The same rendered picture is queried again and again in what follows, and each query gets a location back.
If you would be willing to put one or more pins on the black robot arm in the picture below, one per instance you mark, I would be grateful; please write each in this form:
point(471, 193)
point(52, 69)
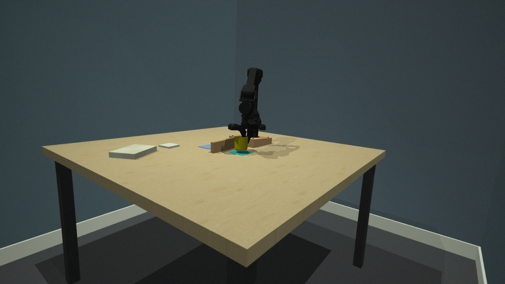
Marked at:
point(249, 98)

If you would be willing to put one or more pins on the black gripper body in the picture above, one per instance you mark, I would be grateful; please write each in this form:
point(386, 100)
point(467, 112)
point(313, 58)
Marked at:
point(235, 127)

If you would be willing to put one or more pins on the long wooden plank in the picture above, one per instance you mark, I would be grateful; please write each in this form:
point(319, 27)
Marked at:
point(221, 145)

